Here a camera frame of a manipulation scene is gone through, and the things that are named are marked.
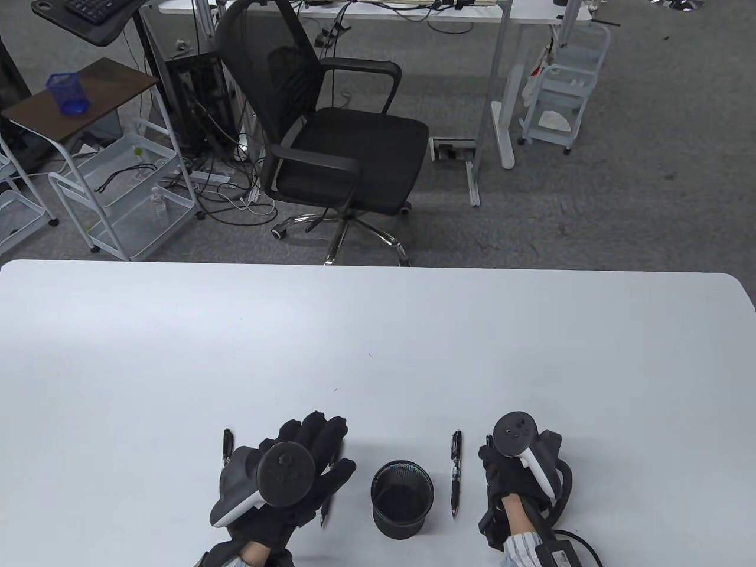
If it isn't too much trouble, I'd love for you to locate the person's right hand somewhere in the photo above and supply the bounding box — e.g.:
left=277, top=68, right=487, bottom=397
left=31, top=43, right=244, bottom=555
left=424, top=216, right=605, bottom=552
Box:
left=477, top=443, right=557, bottom=550

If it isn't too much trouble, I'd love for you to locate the black mesh pen holder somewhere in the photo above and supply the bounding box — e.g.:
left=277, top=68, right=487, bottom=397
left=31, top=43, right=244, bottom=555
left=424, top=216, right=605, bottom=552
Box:
left=371, top=462, right=435, bottom=540

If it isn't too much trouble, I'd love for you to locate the black cable on cart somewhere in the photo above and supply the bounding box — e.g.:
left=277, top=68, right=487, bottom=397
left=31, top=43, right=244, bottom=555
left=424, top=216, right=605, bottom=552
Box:
left=94, top=162, right=157, bottom=193

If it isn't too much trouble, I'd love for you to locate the black keyboard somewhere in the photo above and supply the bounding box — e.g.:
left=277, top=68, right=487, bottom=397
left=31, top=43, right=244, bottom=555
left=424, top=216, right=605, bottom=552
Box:
left=64, top=0, right=138, bottom=24

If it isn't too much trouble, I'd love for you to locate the grey right hand controller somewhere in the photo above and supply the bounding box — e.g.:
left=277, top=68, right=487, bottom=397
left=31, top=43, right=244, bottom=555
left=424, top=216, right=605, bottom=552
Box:
left=492, top=412, right=563, bottom=503

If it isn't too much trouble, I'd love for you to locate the grey hand controller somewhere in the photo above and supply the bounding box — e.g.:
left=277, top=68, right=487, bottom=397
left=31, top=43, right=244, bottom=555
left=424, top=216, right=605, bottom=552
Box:
left=210, top=442, right=315, bottom=528
left=492, top=412, right=563, bottom=503

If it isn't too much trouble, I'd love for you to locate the black mesh office chair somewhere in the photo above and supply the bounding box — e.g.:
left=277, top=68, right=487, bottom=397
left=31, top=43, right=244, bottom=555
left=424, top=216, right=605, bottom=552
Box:
left=214, top=0, right=431, bottom=266

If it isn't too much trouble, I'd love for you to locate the blue mesh pen cup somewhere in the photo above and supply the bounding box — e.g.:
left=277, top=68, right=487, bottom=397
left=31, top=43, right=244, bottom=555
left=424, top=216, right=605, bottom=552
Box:
left=46, top=72, right=90, bottom=116

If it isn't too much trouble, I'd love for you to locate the brown side table white frame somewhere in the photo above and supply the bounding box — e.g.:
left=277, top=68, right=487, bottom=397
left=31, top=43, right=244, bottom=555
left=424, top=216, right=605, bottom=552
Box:
left=0, top=57, right=198, bottom=225

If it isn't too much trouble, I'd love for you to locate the black computer tower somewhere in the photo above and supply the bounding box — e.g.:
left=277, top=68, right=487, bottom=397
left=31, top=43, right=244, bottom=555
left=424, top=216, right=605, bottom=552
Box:
left=161, top=52, right=234, bottom=157

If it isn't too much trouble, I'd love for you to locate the grey floor socket box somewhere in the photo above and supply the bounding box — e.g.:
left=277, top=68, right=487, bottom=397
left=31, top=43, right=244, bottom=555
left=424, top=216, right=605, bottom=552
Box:
left=430, top=138, right=477, bottom=163

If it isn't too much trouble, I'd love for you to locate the white power strip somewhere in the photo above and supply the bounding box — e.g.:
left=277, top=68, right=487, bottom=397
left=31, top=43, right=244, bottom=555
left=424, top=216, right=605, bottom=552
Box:
left=177, top=168, right=231, bottom=184

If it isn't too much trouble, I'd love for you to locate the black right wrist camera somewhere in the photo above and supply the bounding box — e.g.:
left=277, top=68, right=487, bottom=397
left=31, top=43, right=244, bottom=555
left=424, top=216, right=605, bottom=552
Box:
left=535, top=535, right=591, bottom=567

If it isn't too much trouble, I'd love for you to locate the white plastic rolling cart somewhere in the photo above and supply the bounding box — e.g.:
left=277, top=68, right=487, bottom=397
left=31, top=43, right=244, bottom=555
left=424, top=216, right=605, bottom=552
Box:
left=519, top=22, right=612, bottom=155

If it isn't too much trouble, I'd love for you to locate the black keyboard tray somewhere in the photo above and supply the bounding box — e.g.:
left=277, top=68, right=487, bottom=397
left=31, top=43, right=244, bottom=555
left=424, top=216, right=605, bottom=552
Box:
left=31, top=0, right=148, bottom=47

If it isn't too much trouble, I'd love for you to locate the grey left hand controller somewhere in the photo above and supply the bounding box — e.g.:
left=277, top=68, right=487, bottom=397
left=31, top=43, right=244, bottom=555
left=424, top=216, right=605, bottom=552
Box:
left=210, top=442, right=315, bottom=528

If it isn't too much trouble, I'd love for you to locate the tangle of floor cables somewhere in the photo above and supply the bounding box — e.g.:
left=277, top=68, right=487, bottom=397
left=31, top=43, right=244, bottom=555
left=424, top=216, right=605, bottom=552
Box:
left=165, top=136, right=278, bottom=225

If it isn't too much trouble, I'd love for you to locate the person's left hand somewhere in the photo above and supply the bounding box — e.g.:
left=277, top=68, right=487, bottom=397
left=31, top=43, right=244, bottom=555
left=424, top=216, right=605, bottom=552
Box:
left=227, top=410, right=357, bottom=553

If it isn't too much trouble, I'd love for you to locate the white plastic bag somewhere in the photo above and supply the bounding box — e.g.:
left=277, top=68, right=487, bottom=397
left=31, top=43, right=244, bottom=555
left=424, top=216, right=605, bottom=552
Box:
left=523, top=47, right=556, bottom=108

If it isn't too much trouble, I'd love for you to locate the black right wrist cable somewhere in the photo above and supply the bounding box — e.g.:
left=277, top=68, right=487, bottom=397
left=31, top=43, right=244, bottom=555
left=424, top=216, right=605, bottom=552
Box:
left=532, top=458, right=606, bottom=567

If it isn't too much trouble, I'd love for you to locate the person's right forearm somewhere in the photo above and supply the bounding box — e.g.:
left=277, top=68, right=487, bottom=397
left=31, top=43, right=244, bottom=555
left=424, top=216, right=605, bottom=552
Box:
left=501, top=495, right=541, bottom=567

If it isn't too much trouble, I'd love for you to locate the white wire rolling cart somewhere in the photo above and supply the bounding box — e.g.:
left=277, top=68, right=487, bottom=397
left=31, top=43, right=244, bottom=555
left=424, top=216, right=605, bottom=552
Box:
left=48, top=118, right=198, bottom=262
left=0, top=136, right=60, bottom=255

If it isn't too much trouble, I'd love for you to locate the person's left forearm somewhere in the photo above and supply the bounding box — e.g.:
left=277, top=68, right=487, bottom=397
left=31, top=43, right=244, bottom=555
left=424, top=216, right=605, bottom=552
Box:
left=236, top=543, right=275, bottom=567

